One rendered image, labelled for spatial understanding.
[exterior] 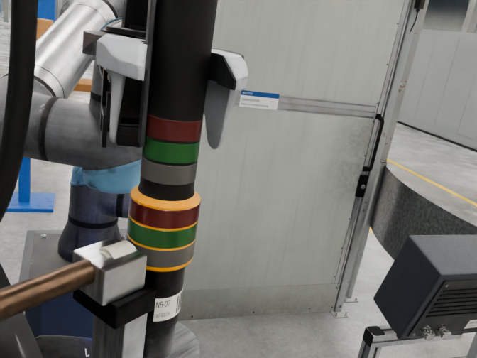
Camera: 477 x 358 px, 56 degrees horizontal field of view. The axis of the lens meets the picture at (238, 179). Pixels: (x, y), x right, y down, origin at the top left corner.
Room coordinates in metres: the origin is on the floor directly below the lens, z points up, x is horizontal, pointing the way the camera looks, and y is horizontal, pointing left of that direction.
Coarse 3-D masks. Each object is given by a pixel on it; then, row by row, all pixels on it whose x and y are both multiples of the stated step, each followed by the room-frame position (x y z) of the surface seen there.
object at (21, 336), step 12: (0, 264) 0.30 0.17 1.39; (0, 276) 0.29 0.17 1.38; (0, 288) 0.28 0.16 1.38; (0, 324) 0.26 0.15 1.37; (12, 324) 0.27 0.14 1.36; (24, 324) 0.27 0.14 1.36; (0, 336) 0.25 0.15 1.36; (12, 336) 0.26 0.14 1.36; (24, 336) 0.26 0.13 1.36; (0, 348) 0.25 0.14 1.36; (12, 348) 0.25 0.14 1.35; (24, 348) 0.26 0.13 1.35; (36, 348) 0.26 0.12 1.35
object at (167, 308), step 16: (160, 272) 0.24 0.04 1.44; (176, 272) 0.25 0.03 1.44; (160, 288) 0.24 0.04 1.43; (176, 288) 0.25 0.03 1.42; (160, 304) 0.24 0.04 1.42; (176, 304) 0.25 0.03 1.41; (160, 320) 0.24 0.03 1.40; (176, 320) 0.25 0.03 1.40; (160, 336) 0.25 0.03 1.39; (144, 352) 0.24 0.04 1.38; (160, 352) 0.25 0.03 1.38
